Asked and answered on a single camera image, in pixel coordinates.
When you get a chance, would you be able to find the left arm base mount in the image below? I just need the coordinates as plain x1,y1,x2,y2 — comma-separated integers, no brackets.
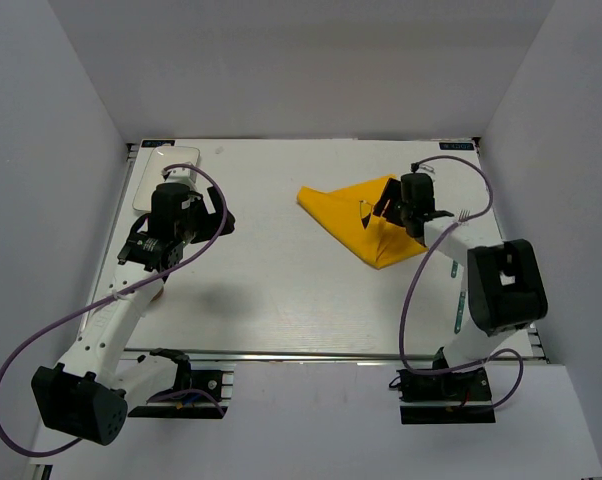
128,348,234,420

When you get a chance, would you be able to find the blue corner label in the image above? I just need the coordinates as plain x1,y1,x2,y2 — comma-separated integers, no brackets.
439,142,475,151
140,139,175,148

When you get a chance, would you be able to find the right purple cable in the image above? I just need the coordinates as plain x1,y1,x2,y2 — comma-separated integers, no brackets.
398,155,526,411

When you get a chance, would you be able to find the right blue corner label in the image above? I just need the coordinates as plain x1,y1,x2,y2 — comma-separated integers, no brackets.
439,142,475,151

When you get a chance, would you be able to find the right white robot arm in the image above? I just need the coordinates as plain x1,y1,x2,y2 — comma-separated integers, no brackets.
372,173,548,399

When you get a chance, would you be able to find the white rectangular plate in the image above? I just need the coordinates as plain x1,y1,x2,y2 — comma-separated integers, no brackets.
132,145,200,213

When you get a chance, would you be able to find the knife with teal handle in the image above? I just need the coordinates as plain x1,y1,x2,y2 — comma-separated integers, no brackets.
451,260,467,334

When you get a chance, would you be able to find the yellow printed cloth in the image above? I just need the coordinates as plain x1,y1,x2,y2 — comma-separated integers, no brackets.
297,175,427,270

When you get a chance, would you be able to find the fork with teal handle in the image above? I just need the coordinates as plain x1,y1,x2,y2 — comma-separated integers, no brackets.
457,209,472,225

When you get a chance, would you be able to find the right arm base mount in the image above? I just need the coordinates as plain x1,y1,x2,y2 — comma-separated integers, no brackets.
388,352,496,425

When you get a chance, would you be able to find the cup with wooden base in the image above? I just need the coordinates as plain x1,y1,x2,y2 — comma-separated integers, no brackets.
150,287,165,303

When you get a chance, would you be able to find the left blue corner label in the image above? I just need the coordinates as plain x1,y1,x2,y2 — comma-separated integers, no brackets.
140,139,175,148

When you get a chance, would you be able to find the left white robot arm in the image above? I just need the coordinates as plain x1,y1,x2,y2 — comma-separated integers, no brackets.
31,163,234,445

